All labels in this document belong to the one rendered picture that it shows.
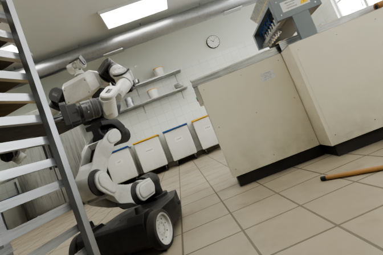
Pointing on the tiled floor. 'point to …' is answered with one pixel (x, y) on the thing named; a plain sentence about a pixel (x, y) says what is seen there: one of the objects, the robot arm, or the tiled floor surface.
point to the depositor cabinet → (341, 82)
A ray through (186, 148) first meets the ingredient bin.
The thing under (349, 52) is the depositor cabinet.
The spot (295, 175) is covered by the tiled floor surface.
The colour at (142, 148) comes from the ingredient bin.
